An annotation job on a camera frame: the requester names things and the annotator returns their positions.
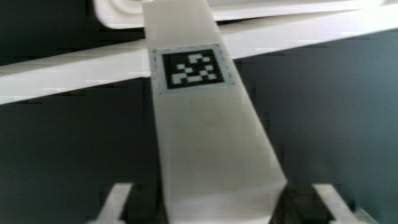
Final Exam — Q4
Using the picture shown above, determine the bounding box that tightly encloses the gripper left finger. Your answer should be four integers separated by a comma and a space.
86, 182, 159, 224

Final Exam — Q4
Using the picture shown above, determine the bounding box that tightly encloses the white front wall fence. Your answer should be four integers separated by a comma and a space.
0, 0, 398, 105

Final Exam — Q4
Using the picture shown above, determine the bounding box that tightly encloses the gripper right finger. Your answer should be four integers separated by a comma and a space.
269, 183, 381, 224

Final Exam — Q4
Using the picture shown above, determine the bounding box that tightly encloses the white desk top tray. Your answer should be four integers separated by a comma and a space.
91, 0, 393, 29

